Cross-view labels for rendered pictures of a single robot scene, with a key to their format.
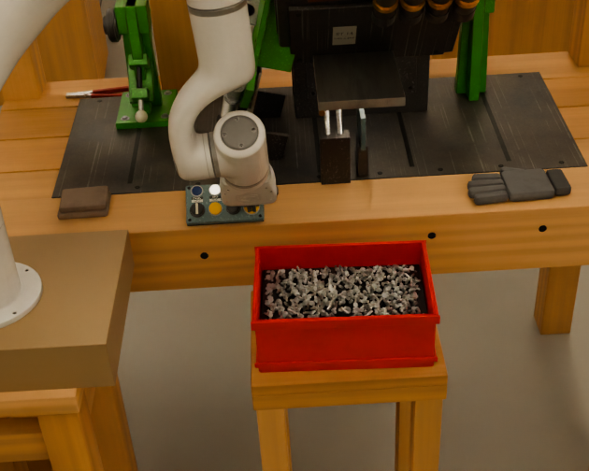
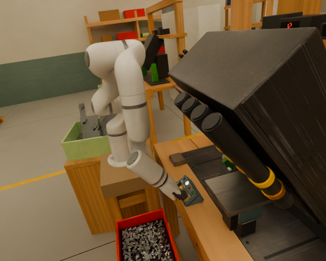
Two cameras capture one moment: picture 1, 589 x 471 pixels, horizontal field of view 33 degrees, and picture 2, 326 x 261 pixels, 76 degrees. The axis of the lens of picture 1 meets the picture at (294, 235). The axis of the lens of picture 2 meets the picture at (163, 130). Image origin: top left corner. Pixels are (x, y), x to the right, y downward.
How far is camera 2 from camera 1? 1.52 m
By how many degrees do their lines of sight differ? 66
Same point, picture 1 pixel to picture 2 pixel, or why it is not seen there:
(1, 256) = (116, 148)
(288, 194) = (208, 209)
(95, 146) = (212, 150)
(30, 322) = (111, 169)
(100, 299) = (122, 178)
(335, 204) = (209, 229)
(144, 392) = not seen: hidden behind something
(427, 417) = not seen: outside the picture
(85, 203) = (173, 158)
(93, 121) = not seen: hidden behind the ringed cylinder
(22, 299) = (120, 163)
